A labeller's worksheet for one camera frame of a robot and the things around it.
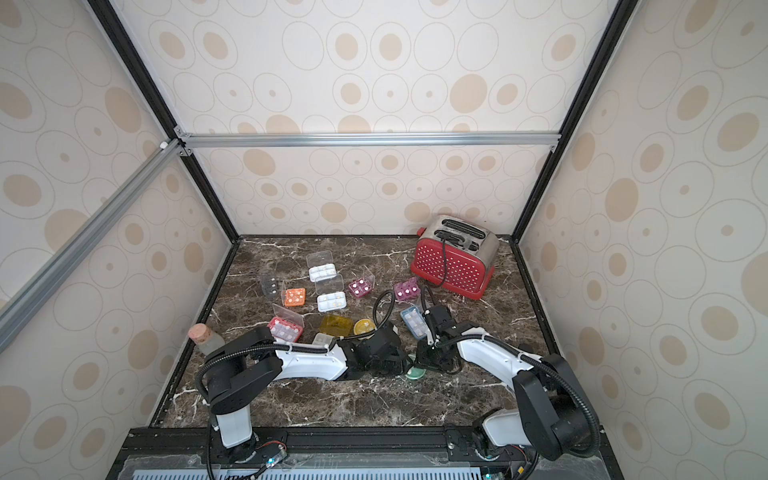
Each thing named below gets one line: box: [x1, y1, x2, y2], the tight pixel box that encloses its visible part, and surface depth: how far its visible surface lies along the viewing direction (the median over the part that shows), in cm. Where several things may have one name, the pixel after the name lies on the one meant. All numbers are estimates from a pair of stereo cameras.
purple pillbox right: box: [394, 276, 421, 303], surface depth 105 cm
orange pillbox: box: [285, 288, 306, 307], surface depth 102 cm
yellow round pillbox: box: [353, 318, 377, 335], surface depth 96 cm
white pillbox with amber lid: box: [312, 314, 353, 345], surface depth 97 cm
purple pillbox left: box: [348, 274, 375, 298], surface depth 106 cm
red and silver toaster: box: [410, 214, 500, 301], surface depth 98 cm
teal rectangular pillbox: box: [400, 306, 428, 340], surface depth 97 cm
